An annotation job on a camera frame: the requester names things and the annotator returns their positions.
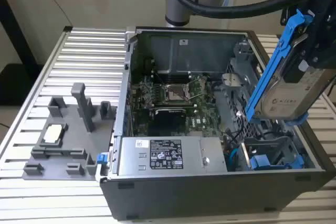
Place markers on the hard disk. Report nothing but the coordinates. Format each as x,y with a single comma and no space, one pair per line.
286,95

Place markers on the CPU socket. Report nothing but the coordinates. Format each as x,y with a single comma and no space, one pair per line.
174,94

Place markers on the black stand with base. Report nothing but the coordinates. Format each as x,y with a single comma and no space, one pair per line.
18,87

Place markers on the grey metal shroud plate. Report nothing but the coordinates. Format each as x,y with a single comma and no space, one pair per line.
199,56

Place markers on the black graphics card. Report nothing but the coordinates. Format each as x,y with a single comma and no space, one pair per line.
168,124

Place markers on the silver CPU chip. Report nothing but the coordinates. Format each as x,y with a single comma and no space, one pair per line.
53,132

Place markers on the blue case latch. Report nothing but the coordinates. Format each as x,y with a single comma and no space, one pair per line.
102,158

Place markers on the silver power supply unit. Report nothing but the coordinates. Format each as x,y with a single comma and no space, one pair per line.
131,161

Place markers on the blue empty disk carrier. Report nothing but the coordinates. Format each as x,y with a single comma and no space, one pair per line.
260,162

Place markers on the grey parts rack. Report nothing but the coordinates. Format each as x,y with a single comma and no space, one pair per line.
73,150

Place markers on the green motherboard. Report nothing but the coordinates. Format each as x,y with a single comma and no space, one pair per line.
207,119

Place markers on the dark grey open PC case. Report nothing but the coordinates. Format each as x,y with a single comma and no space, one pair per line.
183,197

